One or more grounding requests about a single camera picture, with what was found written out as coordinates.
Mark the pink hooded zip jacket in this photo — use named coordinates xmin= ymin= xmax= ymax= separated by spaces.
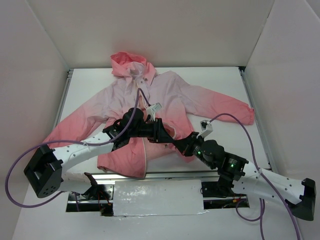
xmin=42 ymin=51 xmax=255 ymax=180

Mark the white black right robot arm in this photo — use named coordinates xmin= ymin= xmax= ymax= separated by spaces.
xmin=173 ymin=132 xmax=316 ymax=221

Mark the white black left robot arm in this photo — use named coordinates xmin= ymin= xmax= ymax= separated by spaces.
xmin=24 ymin=108 xmax=174 ymax=199

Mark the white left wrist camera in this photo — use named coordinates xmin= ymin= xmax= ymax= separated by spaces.
xmin=146 ymin=102 xmax=162 ymax=121

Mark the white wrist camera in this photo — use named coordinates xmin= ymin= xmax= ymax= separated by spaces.
xmin=197 ymin=120 xmax=213 ymax=139
xmin=146 ymin=102 xmax=162 ymax=121

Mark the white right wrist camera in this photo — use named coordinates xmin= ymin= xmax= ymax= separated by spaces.
xmin=197 ymin=120 xmax=213 ymax=139

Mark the aluminium table edge rail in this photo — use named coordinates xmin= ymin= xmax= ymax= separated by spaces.
xmin=67 ymin=171 xmax=221 ymax=187

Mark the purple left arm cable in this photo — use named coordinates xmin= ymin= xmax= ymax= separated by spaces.
xmin=5 ymin=87 xmax=152 ymax=213

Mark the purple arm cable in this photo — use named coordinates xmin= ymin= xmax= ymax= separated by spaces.
xmin=5 ymin=87 xmax=152 ymax=213
xmin=208 ymin=113 xmax=302 ymax=240

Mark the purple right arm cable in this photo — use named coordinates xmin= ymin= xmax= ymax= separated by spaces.
xmin=208 ymin=113 xmax=302 ymax=240

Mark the aluminium left side rail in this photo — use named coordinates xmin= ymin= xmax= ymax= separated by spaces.
xmin=53 ymin=69 xmax=74 ymax=128

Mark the aluminium right side rail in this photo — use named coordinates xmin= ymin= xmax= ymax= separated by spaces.
xmin=237 ymin=66 xmax=272 ymax=170

